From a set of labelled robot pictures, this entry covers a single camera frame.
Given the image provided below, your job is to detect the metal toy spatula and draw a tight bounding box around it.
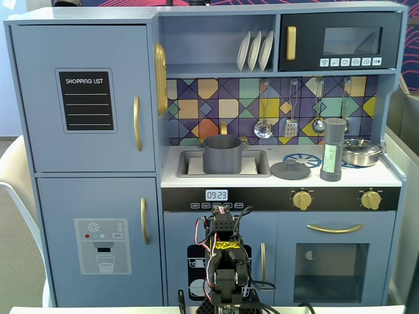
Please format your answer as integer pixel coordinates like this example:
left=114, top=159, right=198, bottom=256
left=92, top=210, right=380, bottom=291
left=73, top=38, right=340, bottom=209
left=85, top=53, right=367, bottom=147
left=283, top=78, right=299, bottom=138

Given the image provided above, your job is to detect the fridge door with shopping list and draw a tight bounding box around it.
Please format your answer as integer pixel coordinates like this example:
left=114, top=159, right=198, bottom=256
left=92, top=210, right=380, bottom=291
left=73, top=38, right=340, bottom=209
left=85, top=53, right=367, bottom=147
left=11, top=24, right=156, bottom=173

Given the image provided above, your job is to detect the white chair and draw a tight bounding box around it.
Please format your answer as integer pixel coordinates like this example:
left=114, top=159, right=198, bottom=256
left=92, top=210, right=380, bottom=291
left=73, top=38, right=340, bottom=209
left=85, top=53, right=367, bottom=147
left=0, top=135, right=55, bottom=308

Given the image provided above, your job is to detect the cabinet door with dishes picture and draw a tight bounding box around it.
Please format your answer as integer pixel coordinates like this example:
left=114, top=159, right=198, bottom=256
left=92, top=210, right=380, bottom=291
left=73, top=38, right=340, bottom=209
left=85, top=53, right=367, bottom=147
left=163, top=211, right=278, bottom=307

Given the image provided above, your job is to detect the gray toy sink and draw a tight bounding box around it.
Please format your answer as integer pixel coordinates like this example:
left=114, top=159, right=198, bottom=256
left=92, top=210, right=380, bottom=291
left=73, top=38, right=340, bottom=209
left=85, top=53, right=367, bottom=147
left=176, top=149, right=272, bottom=179

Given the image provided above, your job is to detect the steel pot with lid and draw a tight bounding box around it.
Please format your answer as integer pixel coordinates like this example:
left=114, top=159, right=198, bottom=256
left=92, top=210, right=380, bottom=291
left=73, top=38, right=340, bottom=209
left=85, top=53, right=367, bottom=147
left=341, top=137, right=387, bottom=167

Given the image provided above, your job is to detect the gold toy faucet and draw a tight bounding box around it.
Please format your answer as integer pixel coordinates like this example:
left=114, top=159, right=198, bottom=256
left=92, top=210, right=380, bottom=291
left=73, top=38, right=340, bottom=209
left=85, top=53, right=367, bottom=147
left=219, top=121, right=249, bottom=145

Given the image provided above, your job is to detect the metal toy hanging utensil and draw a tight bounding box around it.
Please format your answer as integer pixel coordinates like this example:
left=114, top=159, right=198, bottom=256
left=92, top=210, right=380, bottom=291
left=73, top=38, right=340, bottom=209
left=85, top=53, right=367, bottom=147
left=340, top=77, right=353, bottom=133

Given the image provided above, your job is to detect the oven door with window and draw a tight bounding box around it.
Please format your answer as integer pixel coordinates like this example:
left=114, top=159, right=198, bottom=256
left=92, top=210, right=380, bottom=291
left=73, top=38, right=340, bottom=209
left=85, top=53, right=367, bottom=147
left=276, top=211, right=397, bottom=307

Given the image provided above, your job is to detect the black toy microwave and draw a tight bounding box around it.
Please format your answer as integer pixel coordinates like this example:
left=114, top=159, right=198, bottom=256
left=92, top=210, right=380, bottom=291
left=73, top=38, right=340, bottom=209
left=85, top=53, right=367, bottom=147
left=280, top=12, right=403, bottom=71

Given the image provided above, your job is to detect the gray salt shaker green label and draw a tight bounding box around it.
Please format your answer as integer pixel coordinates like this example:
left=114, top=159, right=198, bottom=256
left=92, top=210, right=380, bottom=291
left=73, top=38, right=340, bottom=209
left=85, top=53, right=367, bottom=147
left=319, top=117, right=347, bottom=183

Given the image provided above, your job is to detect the fridge door with water dispenser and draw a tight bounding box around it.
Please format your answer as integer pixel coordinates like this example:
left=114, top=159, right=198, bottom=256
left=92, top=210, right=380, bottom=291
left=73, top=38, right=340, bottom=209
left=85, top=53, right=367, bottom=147
left=36, top=177, right=164, bottom=307

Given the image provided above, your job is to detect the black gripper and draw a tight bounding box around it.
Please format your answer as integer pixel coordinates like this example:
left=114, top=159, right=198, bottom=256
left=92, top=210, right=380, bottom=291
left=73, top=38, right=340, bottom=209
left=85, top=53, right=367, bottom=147
left=211, top=205, right=235, bottom=221

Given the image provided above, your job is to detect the metal toy ladle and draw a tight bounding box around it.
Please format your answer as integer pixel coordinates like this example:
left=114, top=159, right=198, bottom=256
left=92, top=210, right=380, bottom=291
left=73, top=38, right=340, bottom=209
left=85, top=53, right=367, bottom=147
left=311, top=77, right=327, bottom=134

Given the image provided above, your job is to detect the blue toy kitchen unit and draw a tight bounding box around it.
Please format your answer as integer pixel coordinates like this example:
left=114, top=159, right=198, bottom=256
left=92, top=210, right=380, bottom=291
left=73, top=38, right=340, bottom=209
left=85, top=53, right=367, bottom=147
left=3, top=1, right=410, bottom=308

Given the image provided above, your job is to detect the gray plastic pot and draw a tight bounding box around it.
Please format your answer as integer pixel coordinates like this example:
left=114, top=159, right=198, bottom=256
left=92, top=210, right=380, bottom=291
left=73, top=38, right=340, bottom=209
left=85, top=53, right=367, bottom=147
left=198, top=134, right=249, bottom=175

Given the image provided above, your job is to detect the gold stove knob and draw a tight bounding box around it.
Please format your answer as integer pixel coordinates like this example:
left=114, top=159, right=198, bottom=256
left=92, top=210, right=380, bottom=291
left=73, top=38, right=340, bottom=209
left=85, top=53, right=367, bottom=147
left=292, top=190, right=313, bottom=211
left=360, top=190, right=382, bottom=211

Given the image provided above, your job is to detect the white toy plate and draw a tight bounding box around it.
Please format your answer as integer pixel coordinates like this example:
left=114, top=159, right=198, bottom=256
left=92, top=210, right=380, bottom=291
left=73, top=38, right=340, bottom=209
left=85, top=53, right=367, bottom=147
left=236, top=31, right=252, bottom=72
left=247, top=31, right=263, bottom=72
left=258, top=30, right=274, bottom=71

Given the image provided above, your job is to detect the gold toy telephone handset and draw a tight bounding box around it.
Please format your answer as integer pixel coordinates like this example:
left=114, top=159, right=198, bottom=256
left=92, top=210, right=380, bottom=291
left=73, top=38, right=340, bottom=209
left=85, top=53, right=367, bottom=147
left=153, top=42, right=168, bottom=116

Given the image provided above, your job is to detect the gray round pot lid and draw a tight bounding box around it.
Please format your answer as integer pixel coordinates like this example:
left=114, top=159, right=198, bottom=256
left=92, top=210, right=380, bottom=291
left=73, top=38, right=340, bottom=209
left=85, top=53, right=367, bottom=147
left=270, top=159, right=311, bottom=181

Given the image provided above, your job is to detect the metal toy slotted spoon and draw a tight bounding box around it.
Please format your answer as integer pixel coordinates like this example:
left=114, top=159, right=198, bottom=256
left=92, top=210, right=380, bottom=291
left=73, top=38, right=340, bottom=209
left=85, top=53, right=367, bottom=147
left=253, top=78, right=274, bottom=139

